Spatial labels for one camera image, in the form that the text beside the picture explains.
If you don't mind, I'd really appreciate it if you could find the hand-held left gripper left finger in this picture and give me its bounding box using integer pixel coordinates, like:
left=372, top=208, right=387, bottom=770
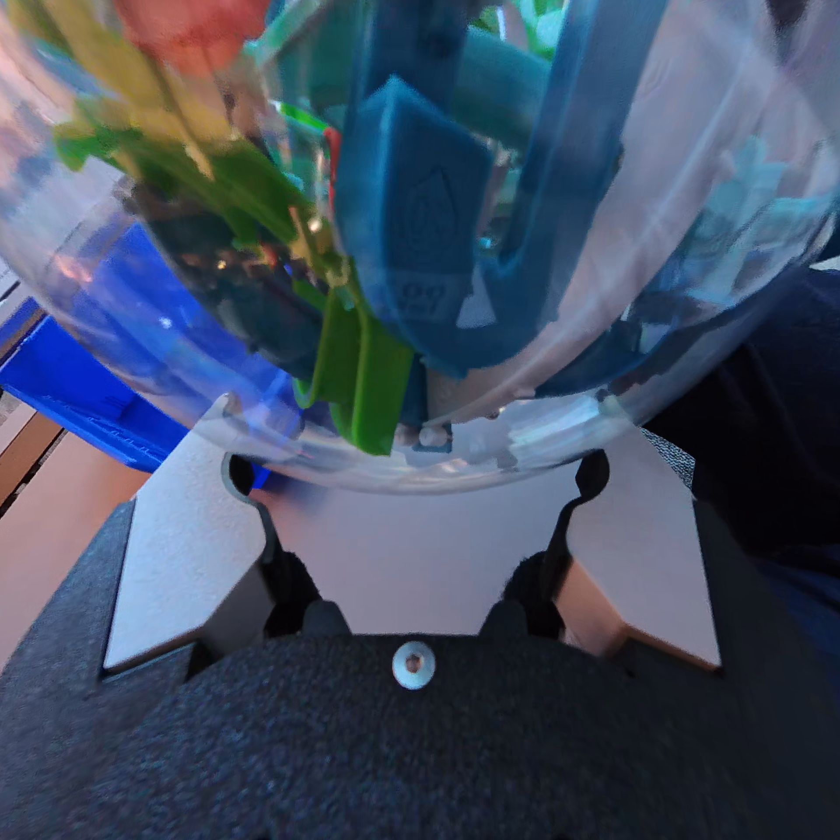
left=104, top=400, right=280, bottom=676

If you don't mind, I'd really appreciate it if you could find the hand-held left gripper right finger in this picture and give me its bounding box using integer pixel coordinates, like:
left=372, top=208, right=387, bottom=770
left=548, top=425, right=723, bottom=670

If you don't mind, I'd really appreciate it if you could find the clear plastic maze ball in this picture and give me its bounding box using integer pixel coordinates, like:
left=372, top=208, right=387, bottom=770
left=0, top=0, right=840, bottom=494

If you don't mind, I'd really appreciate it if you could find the person's navy trouser leg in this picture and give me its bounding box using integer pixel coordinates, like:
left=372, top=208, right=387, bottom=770
left=643, top=230, right=840, bottom=664

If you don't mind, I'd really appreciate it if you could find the blue plastic bin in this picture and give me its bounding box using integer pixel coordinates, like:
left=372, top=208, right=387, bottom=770
left=0, top=223, right=271, bottom=490

